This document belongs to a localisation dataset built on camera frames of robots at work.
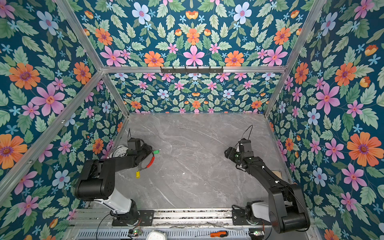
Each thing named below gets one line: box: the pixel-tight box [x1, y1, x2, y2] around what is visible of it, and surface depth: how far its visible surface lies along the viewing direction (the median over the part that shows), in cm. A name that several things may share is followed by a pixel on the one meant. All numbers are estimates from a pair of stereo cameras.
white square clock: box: [145, 229, 168, 240], surface depth 68 cm
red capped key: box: [146, 156, 156, 169], surface depth 95 cm
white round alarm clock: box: [113, 145, 129, 158], surface depth 95 cm
